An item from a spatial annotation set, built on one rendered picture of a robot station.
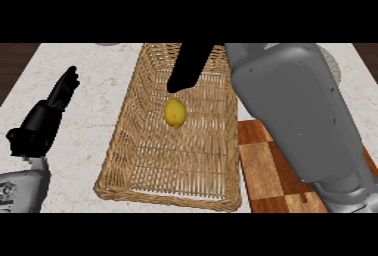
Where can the brown wooden cutting board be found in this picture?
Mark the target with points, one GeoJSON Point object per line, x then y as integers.
{"type": "Point", "coordinates": [259, 170]}

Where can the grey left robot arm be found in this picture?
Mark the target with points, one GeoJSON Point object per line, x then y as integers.
{"type": "Point", "coordinates": [23, 190]}

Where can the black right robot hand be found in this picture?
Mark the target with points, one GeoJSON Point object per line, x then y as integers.
{"type": "Point", "coordinates": [189, 66]}

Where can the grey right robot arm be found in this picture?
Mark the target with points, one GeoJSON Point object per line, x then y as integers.
{"type": "Point", "coordinates": [295, 116]}

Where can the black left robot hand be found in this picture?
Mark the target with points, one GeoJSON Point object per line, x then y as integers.
{"type": "Point", "coordinates": [38, 123]}

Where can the yellow lemon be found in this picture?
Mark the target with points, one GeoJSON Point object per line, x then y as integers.
{"type": "Point", "coordinates": [174, 113]}

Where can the small grey round object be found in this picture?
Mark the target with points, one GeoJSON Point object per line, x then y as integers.
{"type": "Point", "coordinates": [106, 44]}

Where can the rectangular wicker basket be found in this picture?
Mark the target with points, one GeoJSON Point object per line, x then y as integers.
{"type": "Point", "coordinates": [147, 160]}

